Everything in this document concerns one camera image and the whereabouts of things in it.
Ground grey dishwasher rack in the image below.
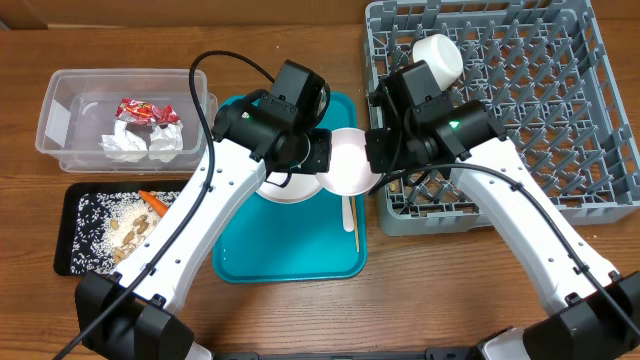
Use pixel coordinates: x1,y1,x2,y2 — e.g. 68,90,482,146
363,0,639,225

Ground black plastic tray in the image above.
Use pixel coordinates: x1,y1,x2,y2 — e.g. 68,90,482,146
53,180,187,276

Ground wooden chopstick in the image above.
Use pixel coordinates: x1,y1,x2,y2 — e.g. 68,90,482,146
350,197,360,253

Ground red snack wrapper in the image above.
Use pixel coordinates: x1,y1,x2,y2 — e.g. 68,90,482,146
115,98,181,126

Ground teal plastic tray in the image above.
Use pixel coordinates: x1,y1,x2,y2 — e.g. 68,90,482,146
212,91,369,285

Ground rice and peanut leftovers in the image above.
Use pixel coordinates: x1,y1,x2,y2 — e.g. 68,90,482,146
69,192,160,275

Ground small pink bowl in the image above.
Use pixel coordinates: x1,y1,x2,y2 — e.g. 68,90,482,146
315,128,382,197

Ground pink plate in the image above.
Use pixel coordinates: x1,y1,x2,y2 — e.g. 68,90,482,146
257,172,322,204

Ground clear plastic bin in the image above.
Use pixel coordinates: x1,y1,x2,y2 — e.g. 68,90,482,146
35,68,206,173

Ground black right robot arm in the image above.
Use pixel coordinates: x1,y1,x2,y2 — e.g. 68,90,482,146
366,61,639,360

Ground white tissue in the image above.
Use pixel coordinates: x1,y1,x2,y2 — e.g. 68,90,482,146
100,120,148,162
148,122,184,163

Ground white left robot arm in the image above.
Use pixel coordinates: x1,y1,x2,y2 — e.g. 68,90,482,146
57,60,331,359

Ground orange carrot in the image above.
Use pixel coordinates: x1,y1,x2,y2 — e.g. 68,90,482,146
138,190,169,218

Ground white plastic fork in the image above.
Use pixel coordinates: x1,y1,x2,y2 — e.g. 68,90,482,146
341,197,355,232

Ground white bowl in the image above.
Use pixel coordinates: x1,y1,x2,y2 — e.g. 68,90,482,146
412,34,463,91

